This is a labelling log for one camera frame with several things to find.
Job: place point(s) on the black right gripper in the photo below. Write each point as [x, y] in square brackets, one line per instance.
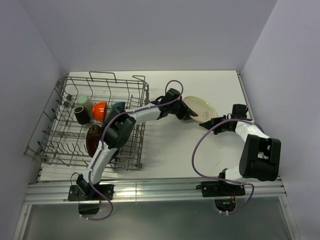
[213, 122]

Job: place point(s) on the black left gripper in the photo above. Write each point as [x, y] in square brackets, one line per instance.
[183, 115]

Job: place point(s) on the cream green round plate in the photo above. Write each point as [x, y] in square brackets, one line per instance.
[202, 108]

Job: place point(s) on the dark blue beige bowl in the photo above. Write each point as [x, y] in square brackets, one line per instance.
[118, 105]

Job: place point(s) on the orange bowl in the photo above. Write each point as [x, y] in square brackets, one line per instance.
[99, 111]

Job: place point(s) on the red round floral plate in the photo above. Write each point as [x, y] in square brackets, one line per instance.
[93, 137]

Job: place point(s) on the dark brown cup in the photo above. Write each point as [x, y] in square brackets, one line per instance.
[81, 115]

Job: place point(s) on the light green cup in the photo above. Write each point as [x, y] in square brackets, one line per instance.
[86, 103]

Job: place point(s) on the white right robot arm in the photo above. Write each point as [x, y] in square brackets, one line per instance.
[260, 157]

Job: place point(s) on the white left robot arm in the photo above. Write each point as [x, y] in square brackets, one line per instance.
[116, 131]

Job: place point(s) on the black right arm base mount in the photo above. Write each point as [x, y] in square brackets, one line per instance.
[220, 189]

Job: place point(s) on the aluminium table rail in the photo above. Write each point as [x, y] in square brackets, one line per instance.
[143, 190]

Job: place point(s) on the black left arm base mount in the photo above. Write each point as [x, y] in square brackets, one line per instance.
[76, 194]

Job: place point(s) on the grey wire dish rack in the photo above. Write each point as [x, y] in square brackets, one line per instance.
[58, 139]

